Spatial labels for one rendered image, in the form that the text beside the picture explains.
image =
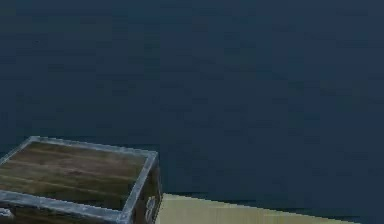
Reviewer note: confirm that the wooden chest with metal frame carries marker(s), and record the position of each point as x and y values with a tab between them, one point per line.
70	173

